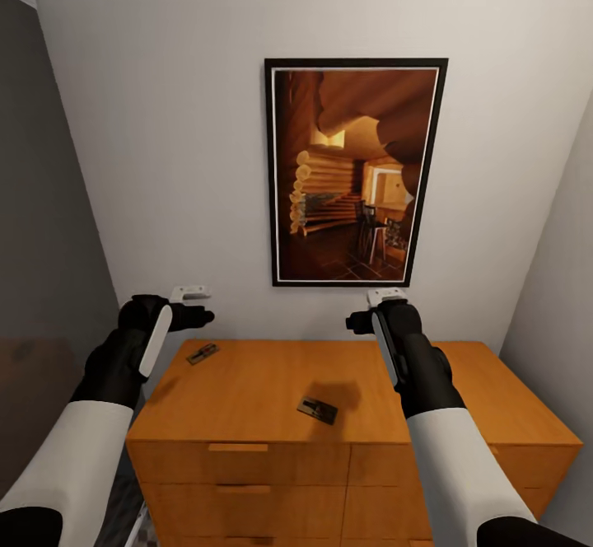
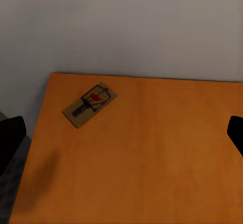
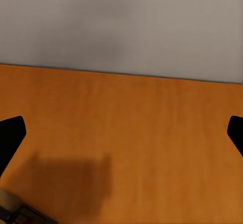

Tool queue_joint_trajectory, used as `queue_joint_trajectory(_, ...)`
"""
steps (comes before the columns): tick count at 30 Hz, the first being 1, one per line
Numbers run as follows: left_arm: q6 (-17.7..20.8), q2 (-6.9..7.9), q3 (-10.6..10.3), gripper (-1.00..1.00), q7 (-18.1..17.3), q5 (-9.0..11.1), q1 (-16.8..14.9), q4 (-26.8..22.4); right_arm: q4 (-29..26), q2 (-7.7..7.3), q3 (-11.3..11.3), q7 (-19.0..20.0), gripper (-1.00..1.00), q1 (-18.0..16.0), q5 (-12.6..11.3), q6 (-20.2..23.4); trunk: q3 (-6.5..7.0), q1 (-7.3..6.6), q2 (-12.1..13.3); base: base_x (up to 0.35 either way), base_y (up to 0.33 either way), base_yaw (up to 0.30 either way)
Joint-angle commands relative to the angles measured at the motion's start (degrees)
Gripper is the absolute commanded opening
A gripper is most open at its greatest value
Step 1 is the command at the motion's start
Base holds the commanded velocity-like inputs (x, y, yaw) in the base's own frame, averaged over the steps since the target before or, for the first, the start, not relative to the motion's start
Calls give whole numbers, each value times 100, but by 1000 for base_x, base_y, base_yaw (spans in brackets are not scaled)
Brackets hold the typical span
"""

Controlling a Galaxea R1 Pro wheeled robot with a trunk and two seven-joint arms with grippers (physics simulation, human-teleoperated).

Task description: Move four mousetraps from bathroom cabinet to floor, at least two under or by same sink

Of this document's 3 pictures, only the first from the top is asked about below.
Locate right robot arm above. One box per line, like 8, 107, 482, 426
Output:
346, 288, 588, 547

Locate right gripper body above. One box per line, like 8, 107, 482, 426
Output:
351, 309, 375, 334

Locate mousetrap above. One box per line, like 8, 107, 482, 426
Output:
186, 343, 221, 366
297, 395, 339, 426

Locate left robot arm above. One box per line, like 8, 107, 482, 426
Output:
0, 285, 215, 547

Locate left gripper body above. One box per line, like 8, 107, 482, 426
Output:
171, 303, 205, 332

